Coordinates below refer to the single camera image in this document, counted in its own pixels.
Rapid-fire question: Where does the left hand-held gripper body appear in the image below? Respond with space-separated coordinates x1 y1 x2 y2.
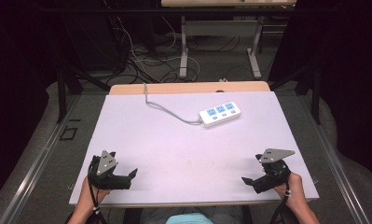
88 149 132 191

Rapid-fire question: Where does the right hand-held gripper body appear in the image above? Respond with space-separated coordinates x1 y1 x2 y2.
253 148 296 194

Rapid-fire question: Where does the white power strip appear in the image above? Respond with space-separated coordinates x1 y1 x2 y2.
199 101 241 129

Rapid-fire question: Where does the person's left hand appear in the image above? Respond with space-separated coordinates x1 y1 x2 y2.
80 175 112 213

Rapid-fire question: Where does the person's right hand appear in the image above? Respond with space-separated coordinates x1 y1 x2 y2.
273 172 307 213

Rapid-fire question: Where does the white table mat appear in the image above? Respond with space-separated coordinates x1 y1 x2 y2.
69 91 320 206

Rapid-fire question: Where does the person's teal shirt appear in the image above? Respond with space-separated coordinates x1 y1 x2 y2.
165 213 215 224

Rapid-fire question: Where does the black metal stand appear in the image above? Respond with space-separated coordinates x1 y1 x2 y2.
56 60 112 124
268 60 323 126

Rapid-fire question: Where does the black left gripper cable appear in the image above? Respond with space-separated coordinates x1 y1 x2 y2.
88 155 109 224

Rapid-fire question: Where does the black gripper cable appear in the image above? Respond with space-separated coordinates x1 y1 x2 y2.
269 181 293 224
88 155 109 224

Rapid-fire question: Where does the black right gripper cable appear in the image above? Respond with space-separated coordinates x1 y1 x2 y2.
269 181 293 224

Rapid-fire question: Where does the aluminium floor rail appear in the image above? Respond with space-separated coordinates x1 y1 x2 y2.
298 94 369 224
0 94 82 224

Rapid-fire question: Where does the grey power strip cable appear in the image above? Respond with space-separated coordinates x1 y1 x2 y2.
143 82 204 126

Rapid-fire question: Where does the white floor cable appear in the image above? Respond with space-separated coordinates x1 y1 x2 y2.
117 15 201 82

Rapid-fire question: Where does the white metal desk frame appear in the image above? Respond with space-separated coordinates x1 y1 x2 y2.
178 15 265 80

